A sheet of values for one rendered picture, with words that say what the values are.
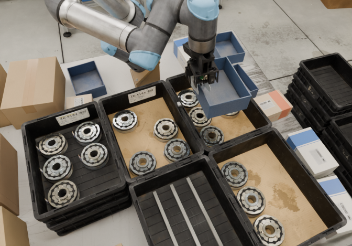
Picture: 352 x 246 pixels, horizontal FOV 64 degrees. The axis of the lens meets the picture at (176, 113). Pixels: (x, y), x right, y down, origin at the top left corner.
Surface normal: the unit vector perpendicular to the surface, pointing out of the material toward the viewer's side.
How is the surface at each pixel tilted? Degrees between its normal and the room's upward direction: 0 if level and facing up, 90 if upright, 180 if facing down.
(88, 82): 0
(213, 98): 1
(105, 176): 0
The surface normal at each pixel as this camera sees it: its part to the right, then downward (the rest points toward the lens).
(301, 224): 0.02, -0.59
